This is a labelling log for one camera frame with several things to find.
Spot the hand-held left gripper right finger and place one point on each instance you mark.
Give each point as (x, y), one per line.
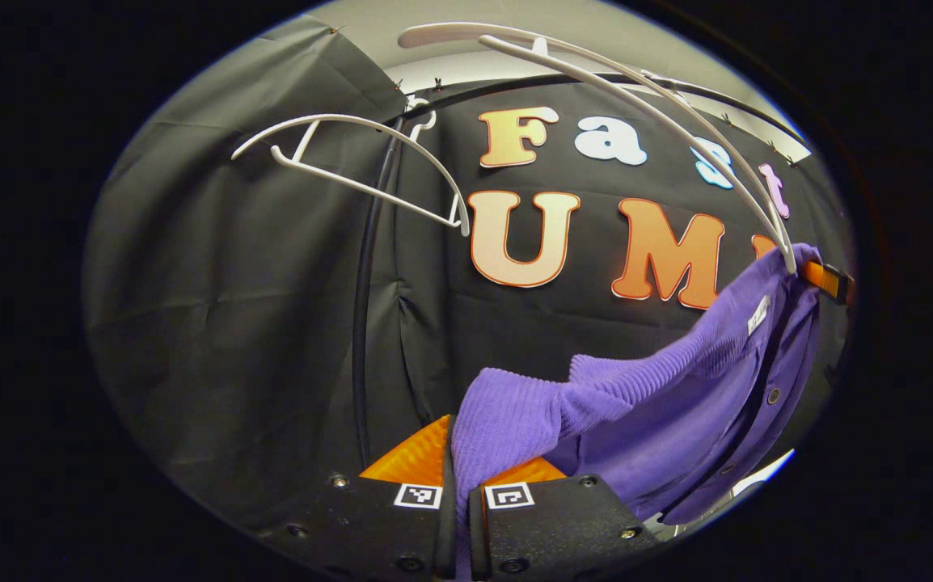
(474, 537)

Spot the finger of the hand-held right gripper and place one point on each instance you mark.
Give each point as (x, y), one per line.
(826, 279)

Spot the purple ribbed shirt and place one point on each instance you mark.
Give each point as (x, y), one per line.
(636, 420)

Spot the white plastic hanger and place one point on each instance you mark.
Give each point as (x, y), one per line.
(442, 32)
(353, 120)

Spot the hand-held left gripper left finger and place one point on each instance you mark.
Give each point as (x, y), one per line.
(446, 525)

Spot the row of small backdrop clips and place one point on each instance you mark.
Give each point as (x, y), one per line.
(436, 84)

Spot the black clothes rack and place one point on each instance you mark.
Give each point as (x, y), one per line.
(361, 323)

